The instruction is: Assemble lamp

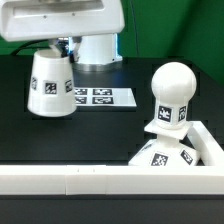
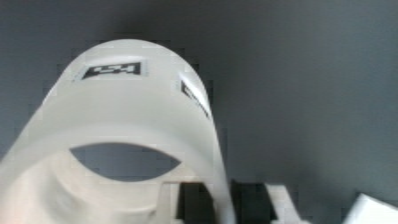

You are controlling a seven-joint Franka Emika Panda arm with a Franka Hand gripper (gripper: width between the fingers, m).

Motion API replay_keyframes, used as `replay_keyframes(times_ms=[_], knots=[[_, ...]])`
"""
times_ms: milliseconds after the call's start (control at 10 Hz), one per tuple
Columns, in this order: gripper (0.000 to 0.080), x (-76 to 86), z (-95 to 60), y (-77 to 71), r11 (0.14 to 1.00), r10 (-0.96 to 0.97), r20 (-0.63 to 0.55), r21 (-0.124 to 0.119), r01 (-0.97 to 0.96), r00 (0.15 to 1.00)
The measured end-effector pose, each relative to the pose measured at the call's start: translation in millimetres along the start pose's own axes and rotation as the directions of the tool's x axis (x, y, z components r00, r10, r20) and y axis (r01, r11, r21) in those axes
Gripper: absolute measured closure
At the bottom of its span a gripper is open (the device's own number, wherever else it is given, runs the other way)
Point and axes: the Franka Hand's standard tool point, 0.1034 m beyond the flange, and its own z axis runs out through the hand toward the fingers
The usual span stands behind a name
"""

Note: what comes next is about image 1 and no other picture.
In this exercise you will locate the white lamp base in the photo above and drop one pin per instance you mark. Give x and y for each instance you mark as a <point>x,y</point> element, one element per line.
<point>166,149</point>

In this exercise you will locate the white lamp bulb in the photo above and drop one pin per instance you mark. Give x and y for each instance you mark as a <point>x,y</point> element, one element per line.
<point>173,85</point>

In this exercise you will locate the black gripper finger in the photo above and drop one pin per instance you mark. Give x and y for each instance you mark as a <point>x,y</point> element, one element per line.
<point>55,46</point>
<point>74,46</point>

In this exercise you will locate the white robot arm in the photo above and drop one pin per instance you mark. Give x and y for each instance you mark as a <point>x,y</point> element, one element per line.
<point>95,22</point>

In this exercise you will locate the white lamp hood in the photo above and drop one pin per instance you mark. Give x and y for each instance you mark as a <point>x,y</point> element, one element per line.
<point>51,92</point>

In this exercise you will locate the white L-shaped fence wall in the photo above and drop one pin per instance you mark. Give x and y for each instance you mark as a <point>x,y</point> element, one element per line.
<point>113,180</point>

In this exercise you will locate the white marker tag sheet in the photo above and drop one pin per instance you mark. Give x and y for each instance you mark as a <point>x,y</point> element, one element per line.
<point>118,97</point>

